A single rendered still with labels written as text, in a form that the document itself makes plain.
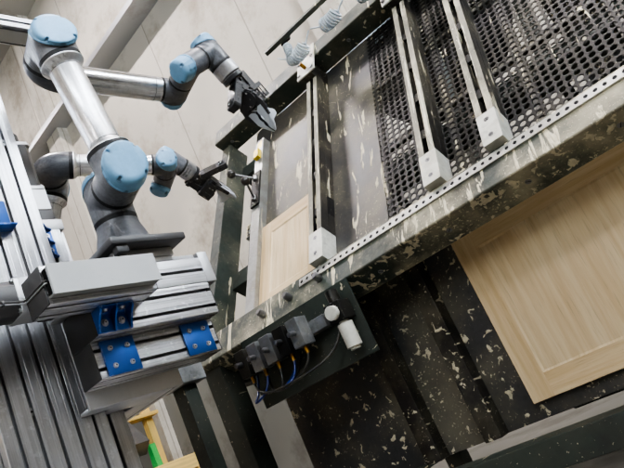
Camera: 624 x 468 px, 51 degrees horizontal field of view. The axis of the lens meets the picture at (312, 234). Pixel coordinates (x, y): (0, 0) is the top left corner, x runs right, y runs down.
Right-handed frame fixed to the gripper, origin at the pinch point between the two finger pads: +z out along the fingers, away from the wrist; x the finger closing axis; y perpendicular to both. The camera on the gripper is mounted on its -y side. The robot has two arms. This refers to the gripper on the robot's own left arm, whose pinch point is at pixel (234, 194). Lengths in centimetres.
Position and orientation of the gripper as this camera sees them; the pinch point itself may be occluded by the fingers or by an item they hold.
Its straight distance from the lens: 271.4
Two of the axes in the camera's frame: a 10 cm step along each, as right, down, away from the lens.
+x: 3.1, 4.5, -8.4
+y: -6.2, 7.6, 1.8
